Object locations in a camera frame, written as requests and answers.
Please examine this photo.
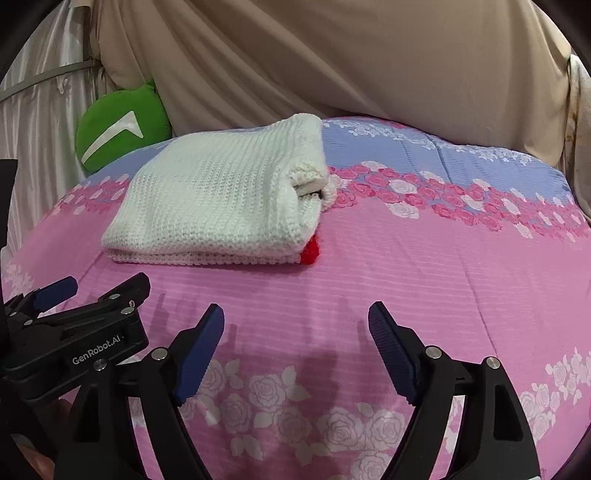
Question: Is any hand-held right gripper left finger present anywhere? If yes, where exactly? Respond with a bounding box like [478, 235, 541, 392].
[54, 303, 225, 480]

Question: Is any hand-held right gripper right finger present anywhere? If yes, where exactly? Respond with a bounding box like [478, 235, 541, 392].
[368, 301, 541, 480]

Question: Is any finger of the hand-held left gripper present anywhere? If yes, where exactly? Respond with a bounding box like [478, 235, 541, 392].
[4, 276, 78, 324]
[92, 272, 151, 319]

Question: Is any white red knitted sweater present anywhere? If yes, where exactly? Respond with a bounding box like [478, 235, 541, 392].
[100, 113, 345, 267]

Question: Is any pink blue floral bedsheet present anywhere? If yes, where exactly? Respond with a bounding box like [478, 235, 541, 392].
[0, 116, 587, 480]

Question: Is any white satin curtain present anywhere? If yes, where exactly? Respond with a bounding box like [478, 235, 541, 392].
[0, 0, 121, 250]

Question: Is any green plush pillow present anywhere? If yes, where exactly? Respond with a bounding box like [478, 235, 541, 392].
[75, 79, 172, 175]

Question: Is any cream stained cloth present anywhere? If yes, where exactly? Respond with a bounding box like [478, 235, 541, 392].
[561, 53, 591, 190]

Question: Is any beige draped cloth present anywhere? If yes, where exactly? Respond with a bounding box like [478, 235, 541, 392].
[95, 0, 573, 148]

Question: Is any grey curtain strap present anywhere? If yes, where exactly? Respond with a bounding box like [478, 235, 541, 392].
[0, 58, 102, 100]

